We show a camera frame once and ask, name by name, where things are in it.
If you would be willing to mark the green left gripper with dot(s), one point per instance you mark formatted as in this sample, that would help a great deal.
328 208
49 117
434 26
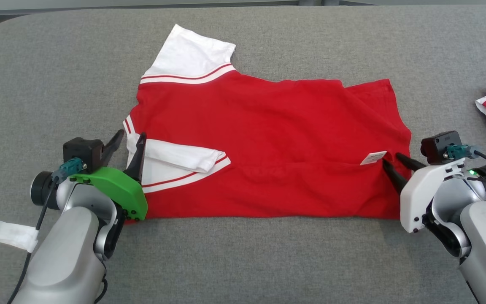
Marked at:
120 190

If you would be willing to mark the red white jersey shirt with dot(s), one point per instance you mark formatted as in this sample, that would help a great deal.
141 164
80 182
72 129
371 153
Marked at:
276 135

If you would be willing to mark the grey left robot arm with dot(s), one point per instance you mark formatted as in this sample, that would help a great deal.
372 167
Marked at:
66 253

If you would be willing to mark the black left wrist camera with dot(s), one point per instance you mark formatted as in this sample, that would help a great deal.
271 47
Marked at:
82 152

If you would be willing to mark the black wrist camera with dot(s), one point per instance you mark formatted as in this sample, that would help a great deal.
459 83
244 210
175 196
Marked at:
437 147
82 152

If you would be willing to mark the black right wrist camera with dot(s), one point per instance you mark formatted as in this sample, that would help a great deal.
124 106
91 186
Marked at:
437 147

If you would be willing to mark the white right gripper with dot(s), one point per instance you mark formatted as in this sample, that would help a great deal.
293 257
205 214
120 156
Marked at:
420 190

